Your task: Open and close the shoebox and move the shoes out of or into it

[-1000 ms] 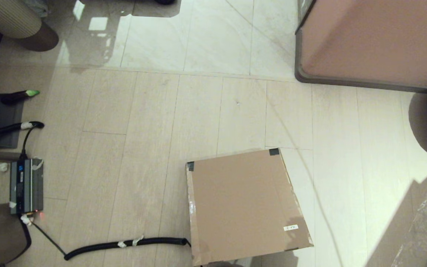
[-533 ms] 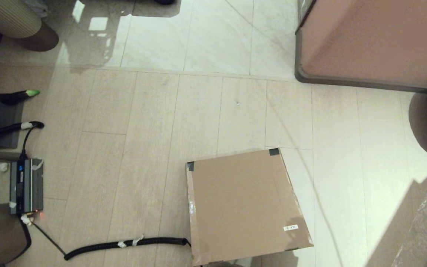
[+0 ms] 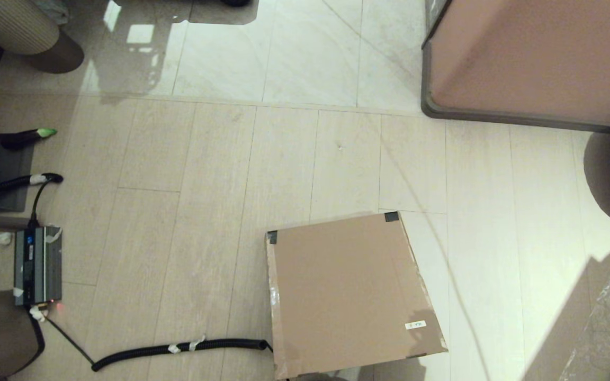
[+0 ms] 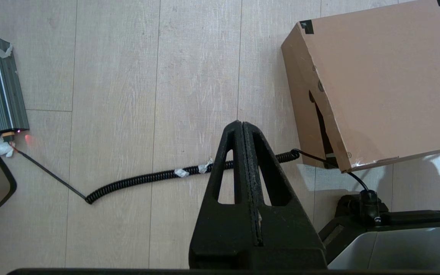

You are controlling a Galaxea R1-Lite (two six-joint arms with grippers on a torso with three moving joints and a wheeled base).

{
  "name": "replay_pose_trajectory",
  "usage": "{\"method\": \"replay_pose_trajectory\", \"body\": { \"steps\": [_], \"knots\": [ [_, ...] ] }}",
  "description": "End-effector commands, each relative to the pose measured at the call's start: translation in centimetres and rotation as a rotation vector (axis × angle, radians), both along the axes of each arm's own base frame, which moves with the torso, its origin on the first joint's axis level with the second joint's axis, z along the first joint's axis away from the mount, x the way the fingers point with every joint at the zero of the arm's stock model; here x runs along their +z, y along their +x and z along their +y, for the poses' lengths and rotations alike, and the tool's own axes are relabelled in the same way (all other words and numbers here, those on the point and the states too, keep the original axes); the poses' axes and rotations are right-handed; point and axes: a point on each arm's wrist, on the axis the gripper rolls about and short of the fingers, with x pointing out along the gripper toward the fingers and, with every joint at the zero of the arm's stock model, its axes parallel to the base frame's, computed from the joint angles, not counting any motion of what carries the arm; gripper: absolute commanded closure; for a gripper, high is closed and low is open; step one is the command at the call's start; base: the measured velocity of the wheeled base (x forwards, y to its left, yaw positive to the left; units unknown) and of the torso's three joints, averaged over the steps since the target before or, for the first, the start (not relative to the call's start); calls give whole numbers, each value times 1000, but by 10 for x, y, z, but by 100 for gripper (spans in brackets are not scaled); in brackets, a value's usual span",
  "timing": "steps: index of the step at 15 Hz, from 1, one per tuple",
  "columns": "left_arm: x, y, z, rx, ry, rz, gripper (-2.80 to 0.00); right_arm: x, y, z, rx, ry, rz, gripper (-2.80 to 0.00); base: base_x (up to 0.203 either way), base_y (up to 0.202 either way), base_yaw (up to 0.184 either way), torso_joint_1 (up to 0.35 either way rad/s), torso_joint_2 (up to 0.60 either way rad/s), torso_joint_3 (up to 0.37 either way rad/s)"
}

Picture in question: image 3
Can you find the white label sticker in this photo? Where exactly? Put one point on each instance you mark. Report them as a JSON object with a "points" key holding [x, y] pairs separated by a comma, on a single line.
{"points": [[416, 325]]}

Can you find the pink cabinet with grey frame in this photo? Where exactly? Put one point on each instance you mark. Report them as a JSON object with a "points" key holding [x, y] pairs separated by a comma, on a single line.
{"points": [[538, 53]]}

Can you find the beige ribbed round pouf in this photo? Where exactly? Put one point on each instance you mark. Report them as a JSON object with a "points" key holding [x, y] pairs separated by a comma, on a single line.
{"points": [[8, 26]]}

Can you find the white crumpled scrap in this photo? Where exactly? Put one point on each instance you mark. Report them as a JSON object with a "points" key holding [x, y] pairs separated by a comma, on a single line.
{"points": [[2, 238]]}

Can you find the black object with green tip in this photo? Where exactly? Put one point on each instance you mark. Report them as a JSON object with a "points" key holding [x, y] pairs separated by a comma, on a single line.
{"points": [[19, 139]]}

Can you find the brown cardboard shoe box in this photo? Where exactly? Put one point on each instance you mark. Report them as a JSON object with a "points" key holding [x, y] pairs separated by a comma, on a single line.
{"points": [[347, 291]]}

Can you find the grey power adapter box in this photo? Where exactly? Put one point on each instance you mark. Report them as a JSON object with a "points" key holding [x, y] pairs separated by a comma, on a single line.
{"points": [[37, 264]]}

